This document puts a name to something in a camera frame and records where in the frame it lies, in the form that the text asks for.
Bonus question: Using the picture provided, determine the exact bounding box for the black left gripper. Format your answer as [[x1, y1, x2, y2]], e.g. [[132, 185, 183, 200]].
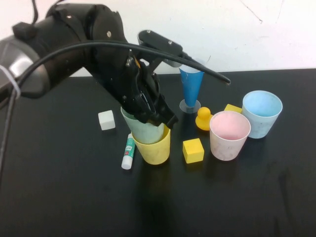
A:
[[92, 48, 179, 129]]

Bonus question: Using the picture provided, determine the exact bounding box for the green plastic cup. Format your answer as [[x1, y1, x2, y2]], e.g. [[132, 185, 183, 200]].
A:
[[120, 106, 166, 145]]

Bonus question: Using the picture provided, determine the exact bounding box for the pink plastic cup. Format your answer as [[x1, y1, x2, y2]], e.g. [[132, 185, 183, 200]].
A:
[[209, 111, 251, 161]]

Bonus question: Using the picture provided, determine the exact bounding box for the light blue plastic cup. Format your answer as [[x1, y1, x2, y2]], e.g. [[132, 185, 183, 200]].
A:
[[241, 90, 283, 139]]

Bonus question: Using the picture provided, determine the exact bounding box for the yellow plastic cup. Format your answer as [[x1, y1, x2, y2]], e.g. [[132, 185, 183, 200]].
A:
[[132, 127, 171, 165]]

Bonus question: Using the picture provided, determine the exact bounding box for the tall blue conical glass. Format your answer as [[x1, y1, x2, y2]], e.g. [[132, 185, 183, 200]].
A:
[[179, 58, 207, 114]]

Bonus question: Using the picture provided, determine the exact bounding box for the green white glue stick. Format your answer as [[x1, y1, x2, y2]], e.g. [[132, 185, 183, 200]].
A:
[[121, 133, 138, 170]]

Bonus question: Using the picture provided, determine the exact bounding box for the yellow rubber duck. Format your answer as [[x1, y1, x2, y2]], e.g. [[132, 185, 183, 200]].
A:
[[195, 106, 213, 130]]

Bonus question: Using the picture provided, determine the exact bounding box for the white foam cube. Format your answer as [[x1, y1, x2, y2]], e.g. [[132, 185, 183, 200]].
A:
[[98, 110, 116, 131]]

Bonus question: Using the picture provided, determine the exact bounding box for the yellow foam cube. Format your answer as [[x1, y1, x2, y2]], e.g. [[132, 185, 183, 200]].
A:
[[223, 104, 242, 115], [182, 138, 205, 164]]

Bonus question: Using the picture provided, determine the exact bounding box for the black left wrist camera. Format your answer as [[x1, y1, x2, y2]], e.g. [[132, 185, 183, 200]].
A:
[[137, 30, 184, 68]]

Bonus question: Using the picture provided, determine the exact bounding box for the thick black cable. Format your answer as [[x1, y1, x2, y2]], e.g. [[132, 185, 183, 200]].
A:
[[0, 40, 232, 178]]

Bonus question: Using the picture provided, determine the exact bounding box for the white cable tie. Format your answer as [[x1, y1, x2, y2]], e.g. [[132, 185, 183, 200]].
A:
[[0, 66, 22, 97]]

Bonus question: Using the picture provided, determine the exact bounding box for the thin black cable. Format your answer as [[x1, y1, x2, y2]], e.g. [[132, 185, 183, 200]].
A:
[[31, 0, 40, 24]]

